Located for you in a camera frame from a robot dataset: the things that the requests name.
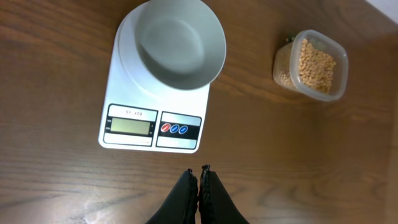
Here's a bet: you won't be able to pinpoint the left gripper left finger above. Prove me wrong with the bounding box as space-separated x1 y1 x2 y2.
146 169 198 224

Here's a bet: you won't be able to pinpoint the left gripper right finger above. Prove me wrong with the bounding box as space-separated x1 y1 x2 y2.
198 165 249 224

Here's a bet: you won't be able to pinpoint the white digital kitchen scale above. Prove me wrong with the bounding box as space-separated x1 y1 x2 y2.
98 3 210 154

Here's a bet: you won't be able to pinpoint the grey white bowl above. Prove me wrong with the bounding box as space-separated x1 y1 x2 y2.
135 0 226 90

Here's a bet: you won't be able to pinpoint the yellow soybeans in container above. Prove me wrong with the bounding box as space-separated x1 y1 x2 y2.
273 39 336 94

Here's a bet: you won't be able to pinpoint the clear plastic container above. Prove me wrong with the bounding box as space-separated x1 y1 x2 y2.
272 30 349 101

